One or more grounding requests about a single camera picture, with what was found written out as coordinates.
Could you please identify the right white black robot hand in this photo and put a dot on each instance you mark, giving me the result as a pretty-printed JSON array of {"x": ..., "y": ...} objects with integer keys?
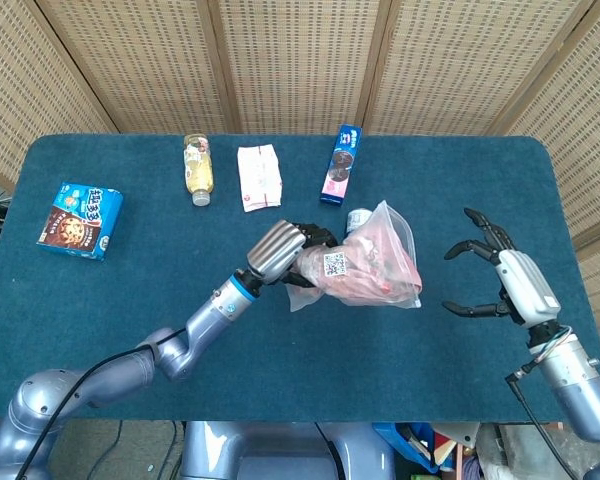
[{"x": 525, "y": 285}]

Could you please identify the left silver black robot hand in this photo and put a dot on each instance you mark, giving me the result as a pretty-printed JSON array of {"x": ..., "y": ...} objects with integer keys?
[{"x": 277, "y": 247}]

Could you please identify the translucent white zip bag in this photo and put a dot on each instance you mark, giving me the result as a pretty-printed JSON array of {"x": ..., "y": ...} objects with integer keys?
[{"x": 395, "y": 225}]

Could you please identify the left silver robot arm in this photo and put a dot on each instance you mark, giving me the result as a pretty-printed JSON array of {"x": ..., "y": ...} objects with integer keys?
[{"x": 210, "y": 320}]

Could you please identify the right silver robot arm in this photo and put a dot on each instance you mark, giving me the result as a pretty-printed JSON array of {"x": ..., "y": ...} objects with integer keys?
[{"x": 575, "y": 385}]

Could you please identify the white red-printed tissue packet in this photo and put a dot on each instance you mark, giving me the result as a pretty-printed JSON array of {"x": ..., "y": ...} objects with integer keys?
[{"x": 260, "y": 177}]

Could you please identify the blue Oreo cookie box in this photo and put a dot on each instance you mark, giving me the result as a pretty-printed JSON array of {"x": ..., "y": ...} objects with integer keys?
[{"x": 341, "y": 165}]

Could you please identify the yellow drink plastic bottle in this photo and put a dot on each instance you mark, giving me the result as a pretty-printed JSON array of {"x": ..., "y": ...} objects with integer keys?
[{"x": 198, "y": 167}]

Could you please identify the woven rattan folding screen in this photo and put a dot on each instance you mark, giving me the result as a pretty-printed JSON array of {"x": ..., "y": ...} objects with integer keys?
[{"x": 300, "y": 60}]

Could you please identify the blue plastic storage bin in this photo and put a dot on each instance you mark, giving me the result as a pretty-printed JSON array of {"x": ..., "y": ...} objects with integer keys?
[{"x": 400, "y": 440}]

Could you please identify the blue chocolate chip cookie box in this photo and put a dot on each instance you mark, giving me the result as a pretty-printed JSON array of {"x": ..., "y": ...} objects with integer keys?
[{"x": 80, "y": 220}]

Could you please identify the silver robot torso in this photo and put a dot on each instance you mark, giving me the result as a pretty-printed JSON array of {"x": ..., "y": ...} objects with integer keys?
[{"x": 260, "y": 450}]

